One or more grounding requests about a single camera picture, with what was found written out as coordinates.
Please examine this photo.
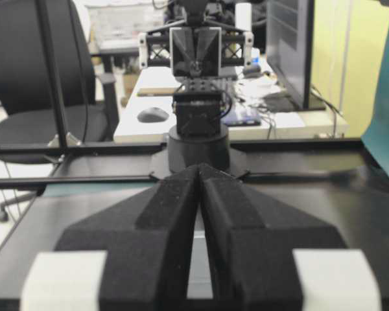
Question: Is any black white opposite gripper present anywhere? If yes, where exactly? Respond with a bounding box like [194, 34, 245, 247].
[137, 26, 253, 78]

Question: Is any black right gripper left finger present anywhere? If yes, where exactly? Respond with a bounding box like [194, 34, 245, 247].
[20, 166, 198, 310]

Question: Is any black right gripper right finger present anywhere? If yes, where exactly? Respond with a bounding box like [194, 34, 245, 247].
[199, 164, 382, 310]

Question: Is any white office desk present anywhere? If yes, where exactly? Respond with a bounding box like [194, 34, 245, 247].
[113, 67, 348, 143]

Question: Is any black computer mouse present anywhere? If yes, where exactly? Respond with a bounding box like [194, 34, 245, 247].
[137, 107, 169, 123]

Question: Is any black computer monitor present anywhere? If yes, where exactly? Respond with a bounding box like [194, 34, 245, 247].
[266, 0, 325, 111]

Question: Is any black office chair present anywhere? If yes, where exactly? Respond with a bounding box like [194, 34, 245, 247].
[0, 0, 121, 223]

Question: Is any black horizontal frame rail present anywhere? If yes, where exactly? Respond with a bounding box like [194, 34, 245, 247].
[0, 142, 167, 156]

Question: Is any black vertical frame pole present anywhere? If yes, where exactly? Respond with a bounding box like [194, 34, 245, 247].
[35, 1, 67, 148]

